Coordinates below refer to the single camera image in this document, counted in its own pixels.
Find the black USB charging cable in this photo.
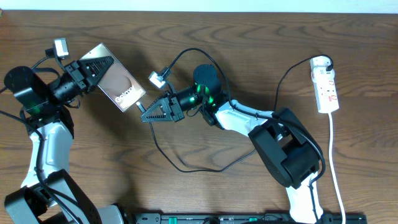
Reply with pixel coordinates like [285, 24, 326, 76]
[136, 55, 335, 174]

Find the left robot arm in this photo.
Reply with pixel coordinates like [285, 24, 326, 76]
[4, 56, 134, 223]

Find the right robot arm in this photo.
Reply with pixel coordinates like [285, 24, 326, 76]
[138, 64, 325, 223]

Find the white power strip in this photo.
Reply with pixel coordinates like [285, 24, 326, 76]
[310, 56, 339, 114]

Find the black right camera cable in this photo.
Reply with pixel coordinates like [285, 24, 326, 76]
[161, 47, 326, 218]

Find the black camera cable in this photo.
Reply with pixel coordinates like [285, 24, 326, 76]
[0, 48, 82, 224]
[161, 47, 326, 218]

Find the black left camera cable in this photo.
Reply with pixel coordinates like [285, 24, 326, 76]
[0, 48, 82, 224]

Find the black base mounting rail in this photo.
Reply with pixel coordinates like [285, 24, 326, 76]
[134, 213, 368, 224]

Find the white power strip cord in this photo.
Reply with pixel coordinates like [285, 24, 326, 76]
[327, 112, 347, 224]

